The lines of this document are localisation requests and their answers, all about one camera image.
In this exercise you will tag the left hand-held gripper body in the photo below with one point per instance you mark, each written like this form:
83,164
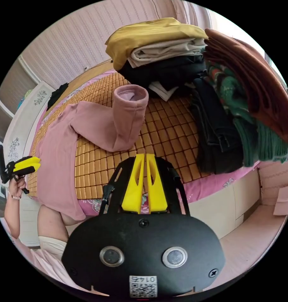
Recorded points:
9,168

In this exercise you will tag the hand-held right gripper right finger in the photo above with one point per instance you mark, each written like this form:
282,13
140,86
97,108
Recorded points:
158,191

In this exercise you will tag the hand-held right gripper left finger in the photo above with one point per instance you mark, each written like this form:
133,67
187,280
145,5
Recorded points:
132,188

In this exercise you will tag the pink long sleeve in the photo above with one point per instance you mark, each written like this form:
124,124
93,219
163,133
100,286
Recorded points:
58,151

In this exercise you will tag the person's left forearm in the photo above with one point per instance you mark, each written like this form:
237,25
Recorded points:
12,217

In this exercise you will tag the person's left hand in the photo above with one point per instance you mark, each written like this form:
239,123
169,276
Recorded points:
16,188

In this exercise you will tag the bed with woven mat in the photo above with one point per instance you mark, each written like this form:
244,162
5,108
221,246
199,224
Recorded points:
167,132

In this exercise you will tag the black garment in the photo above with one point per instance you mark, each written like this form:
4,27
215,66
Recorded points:
57,95

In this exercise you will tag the person's body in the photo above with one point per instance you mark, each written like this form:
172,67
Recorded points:
51,247

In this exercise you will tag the pile of clothes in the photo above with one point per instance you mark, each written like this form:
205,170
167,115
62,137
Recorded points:
228,99

